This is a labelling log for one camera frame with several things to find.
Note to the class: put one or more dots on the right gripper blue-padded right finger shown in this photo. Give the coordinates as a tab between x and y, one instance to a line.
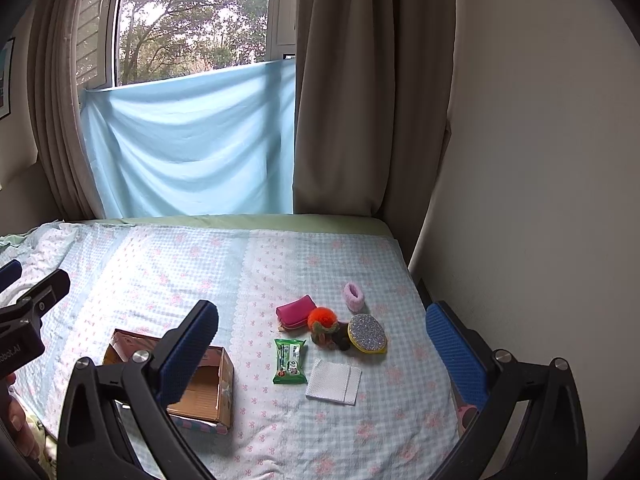
551	441

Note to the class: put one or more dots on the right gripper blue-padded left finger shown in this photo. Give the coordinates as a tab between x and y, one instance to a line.
92	440

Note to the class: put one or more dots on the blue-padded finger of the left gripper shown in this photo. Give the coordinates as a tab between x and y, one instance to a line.
36	302
9	274

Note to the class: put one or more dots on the cardboard box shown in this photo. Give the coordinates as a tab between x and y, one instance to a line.
206	405

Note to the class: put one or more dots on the green wet wipes packet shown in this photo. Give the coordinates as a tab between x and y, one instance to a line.
289	368

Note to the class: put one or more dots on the round glitter yellow-edged pad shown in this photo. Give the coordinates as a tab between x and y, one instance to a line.
367	334

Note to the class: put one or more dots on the white cloth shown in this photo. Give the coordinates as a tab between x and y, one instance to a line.
334	382

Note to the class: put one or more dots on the magenta zip pouch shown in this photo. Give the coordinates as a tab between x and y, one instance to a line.
295	315

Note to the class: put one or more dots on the black scrunchie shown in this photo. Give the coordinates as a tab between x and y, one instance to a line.
340	337

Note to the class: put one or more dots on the orange pom-pom plush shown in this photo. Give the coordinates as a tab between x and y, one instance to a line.
323	325

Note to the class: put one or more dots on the person's left hand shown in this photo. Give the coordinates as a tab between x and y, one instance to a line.
22	435

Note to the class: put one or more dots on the brown left curtain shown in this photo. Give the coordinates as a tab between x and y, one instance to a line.
71	49

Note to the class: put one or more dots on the brown curtain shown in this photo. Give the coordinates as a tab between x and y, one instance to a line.
373	80
71	49

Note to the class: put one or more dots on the light blue hanging cloth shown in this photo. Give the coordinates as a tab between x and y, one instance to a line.
220	142

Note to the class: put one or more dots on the green mattress sheet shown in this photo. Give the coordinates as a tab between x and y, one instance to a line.
308	223

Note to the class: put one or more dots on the brown right curtain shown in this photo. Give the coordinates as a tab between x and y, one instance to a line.
373	80

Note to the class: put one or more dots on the framed wall picture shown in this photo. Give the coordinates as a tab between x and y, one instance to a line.
6	56

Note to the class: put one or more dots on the window with white frame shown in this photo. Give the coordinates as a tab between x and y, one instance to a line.
122	42

